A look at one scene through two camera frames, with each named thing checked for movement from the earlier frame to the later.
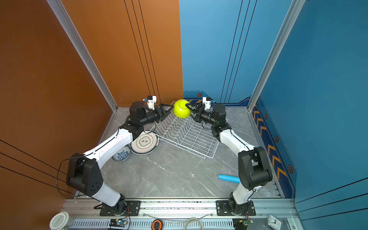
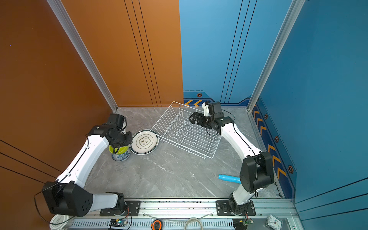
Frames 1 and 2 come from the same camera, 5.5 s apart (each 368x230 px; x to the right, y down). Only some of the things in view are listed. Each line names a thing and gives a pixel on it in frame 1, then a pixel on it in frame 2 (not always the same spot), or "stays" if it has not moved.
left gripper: (161, 117) -> (128, 133)
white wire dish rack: (191, 135) stays
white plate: (146, 143) stays
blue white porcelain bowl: (123, 155) stays
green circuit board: (117, 223) stays
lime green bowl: (180, 109) -> (120, 150)
